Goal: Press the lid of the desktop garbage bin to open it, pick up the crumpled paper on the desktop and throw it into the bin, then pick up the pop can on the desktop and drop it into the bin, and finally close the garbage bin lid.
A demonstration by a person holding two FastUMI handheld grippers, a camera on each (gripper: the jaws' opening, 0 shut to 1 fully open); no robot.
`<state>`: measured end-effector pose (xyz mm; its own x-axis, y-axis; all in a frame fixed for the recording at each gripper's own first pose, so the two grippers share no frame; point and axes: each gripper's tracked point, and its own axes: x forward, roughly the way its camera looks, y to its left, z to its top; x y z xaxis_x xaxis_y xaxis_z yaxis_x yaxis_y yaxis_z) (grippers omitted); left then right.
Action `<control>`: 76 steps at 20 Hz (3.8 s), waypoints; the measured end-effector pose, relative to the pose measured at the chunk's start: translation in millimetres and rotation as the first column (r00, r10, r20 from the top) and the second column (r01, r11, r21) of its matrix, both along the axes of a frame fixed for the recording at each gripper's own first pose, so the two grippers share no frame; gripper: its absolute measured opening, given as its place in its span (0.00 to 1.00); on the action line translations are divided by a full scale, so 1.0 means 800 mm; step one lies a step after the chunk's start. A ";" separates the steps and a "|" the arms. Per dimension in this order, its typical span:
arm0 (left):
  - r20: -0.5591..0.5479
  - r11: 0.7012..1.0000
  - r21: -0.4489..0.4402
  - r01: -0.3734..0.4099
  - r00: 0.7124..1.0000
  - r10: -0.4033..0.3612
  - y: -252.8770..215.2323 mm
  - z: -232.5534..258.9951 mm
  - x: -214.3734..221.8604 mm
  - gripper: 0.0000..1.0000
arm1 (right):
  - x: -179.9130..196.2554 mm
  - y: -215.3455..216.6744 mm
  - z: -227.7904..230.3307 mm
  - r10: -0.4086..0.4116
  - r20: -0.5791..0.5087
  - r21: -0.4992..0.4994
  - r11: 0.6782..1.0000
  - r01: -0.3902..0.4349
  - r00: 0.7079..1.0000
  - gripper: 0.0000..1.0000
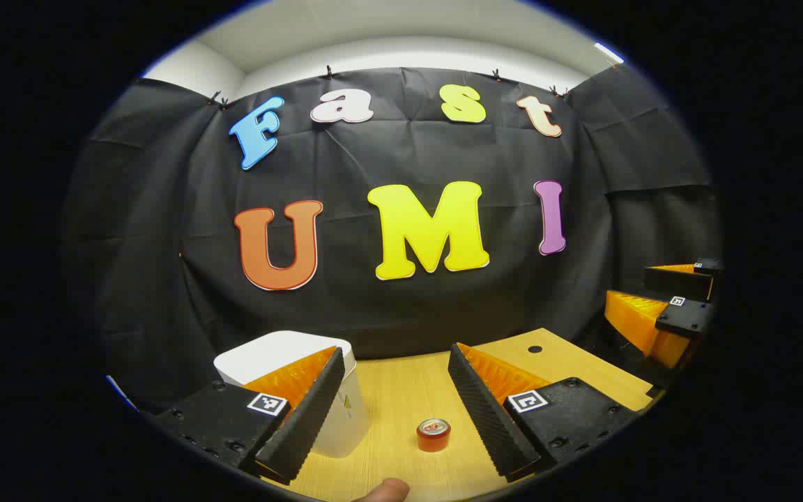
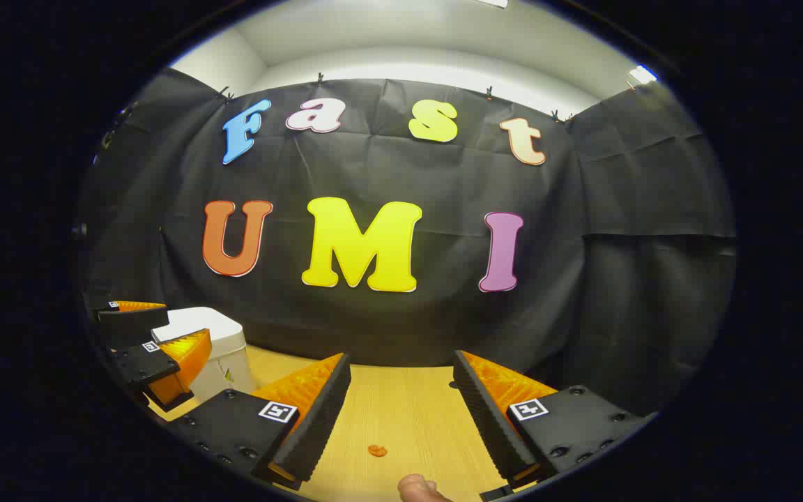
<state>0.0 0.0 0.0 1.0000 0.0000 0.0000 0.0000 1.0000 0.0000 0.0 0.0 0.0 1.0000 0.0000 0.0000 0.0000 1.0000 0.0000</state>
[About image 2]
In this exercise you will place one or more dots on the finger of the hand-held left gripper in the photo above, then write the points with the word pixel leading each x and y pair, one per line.
pixel 133 321
pixel 143 366

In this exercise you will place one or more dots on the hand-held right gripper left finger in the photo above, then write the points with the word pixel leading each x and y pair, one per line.
pixel 318 411

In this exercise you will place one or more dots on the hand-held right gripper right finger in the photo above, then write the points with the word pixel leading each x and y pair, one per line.
pixel 485 411

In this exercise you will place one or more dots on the orange paper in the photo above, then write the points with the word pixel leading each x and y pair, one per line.
pixel 377 450

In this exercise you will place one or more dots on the white desktop garbage bin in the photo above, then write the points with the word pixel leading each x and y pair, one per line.
pixel 224 341

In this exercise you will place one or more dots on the wooden desktop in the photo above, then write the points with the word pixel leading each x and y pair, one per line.
pixel 401 411

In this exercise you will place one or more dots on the black backdrop cloth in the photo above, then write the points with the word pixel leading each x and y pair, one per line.
pixel 408 174

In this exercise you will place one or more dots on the ceiling light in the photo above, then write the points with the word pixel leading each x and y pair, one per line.
pixel 642 73

